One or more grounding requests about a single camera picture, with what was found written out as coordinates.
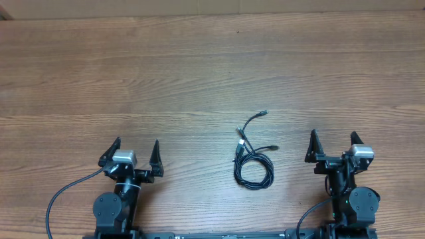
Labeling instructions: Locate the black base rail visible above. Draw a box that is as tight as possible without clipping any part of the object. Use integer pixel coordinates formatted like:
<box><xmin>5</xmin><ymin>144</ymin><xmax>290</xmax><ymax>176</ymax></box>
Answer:
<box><xmin>141</xmin><ymin>228</ymin><xmax>320</xmax><ymax>239</ymax></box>

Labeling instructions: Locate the black usb cable bundle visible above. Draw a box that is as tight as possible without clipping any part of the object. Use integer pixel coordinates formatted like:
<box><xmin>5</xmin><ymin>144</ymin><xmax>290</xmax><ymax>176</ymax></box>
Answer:
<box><xmin>233</xmin><ymin>110</ymin><xmax>280</xmax><ymax>191</ymax></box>

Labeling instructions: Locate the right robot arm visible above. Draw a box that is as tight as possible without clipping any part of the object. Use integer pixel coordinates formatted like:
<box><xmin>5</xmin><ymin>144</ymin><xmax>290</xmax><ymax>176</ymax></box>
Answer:
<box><xmin>296</xmin><ymin>129</ymin><xmax>381</xmax><ymax>239</ymax></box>

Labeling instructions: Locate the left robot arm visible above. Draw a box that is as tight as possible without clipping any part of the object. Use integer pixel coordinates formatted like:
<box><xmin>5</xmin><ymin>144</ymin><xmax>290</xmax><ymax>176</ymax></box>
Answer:
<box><xmin>92</xmin><ymin>137</ymin><xmax>164</xmax><ymax>238</ymax></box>

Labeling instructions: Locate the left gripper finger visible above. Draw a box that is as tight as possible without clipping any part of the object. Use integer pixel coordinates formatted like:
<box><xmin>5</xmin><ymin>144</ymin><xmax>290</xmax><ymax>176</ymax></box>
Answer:
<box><xmin>149</xmin><ymin>139</ymin><xmax>164</xmax><ymax>177</ymax></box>
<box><xmin>98</xmin><ymin>137</ymin><xmax>121</xmax><ymax>167</ymax></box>

